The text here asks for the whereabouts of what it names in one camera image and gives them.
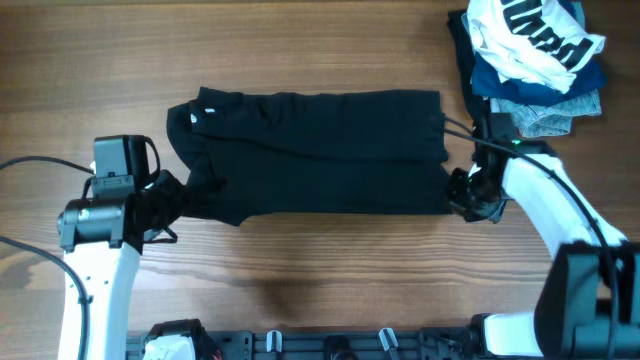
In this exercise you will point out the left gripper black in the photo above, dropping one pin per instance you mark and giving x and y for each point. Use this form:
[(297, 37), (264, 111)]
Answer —
[(168, 183)]

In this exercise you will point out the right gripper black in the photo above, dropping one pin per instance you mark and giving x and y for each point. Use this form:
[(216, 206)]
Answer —
[(490, 212)]

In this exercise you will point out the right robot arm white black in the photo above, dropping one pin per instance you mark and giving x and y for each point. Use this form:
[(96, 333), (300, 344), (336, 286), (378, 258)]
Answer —
[(589, 305)]

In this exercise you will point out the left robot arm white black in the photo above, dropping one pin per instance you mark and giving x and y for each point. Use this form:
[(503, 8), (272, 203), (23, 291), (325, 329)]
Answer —
[(102, 235)]

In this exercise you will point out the black folded garment in pile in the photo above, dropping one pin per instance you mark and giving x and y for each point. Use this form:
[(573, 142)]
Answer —
[(476, 106)]

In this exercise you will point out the grey denim folded garment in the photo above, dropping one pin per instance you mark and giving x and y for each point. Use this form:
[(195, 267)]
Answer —
[(533, 121)]

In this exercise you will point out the navy blue folded garment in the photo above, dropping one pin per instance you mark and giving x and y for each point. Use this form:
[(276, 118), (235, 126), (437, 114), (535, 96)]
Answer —
[(485, 80)]

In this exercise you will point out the white t-shirt black lettering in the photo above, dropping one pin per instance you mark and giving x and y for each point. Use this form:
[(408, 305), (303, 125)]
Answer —
[(535, 41)]

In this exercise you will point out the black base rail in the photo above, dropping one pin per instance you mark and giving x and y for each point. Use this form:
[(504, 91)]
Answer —
[(426, 344)]

